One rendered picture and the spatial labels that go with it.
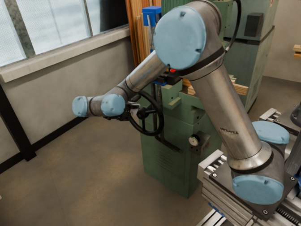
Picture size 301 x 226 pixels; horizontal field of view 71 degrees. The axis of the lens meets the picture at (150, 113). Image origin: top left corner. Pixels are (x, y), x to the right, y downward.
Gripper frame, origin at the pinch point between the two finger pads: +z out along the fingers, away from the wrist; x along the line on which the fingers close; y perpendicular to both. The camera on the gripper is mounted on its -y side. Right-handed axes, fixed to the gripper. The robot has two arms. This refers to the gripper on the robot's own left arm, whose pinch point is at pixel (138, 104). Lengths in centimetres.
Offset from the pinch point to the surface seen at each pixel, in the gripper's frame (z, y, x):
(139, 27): 113, -64, -115
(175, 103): 17.6, -4.3, 10.2
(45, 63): 19, 1, -129
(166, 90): 10.4, -10.2, 6.9
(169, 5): 7, -50, -3
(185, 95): 21.4, -10.1, 12.6
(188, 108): 25.2, -3.6, 14.9
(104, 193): 35, 85, -38
